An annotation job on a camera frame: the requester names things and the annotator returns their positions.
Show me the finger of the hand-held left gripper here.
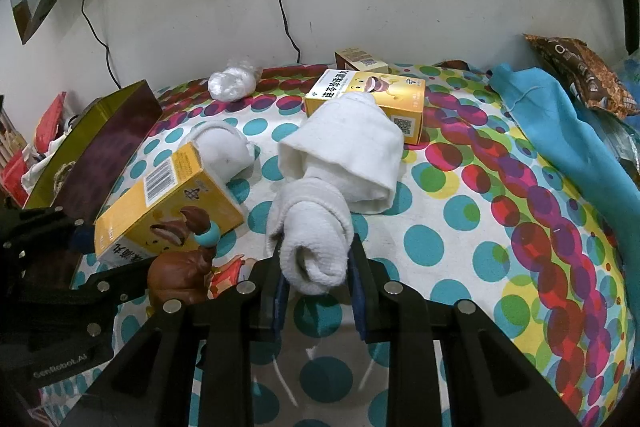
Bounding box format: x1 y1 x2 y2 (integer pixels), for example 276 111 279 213
74 256 158 309
0 206 97 289

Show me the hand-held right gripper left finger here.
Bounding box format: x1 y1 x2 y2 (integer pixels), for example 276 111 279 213
60 253 291 427

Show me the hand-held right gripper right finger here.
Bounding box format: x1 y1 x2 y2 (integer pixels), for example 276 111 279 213
349 236 577 427

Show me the brown squirrel figurine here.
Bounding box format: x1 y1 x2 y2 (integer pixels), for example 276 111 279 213
146 206 221 309

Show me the white towel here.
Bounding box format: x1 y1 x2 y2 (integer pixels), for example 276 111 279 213
277 93 404 214
266 178 354 296

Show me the yellow cartoon medicine box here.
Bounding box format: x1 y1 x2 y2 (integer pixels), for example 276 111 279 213
94 142 246 269
304 68 427 146

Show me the white cloth in tin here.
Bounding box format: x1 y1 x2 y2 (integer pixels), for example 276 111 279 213
21 156 52 188

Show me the green and maroon tin box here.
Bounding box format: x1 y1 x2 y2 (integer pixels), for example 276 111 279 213
21 79 164 229

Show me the red packet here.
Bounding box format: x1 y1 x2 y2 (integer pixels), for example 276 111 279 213
34 91 68 148

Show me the polka-dot tablecloth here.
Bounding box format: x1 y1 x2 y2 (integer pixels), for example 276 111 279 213
40 61 632 427

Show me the white folded towel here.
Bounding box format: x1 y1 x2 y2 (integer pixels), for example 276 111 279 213
277 93 404 214

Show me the white round cup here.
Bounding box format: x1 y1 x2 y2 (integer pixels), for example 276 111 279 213
184 121 254 181

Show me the crumpled clear plastic bag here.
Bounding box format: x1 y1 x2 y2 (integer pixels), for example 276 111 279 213
207 59 264 100

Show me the small brown carton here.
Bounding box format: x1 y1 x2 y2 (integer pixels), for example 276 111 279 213
334 48 391 76

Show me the blue cloth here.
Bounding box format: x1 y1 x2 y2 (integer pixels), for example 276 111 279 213
487 63 640 304

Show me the brown snack bag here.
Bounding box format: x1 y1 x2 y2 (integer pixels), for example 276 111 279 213
523 33 640 120

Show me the black hanging cable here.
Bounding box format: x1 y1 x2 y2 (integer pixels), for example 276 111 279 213
85 0 116 86

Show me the black power cable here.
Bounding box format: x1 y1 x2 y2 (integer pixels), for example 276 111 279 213
270 0 302 65

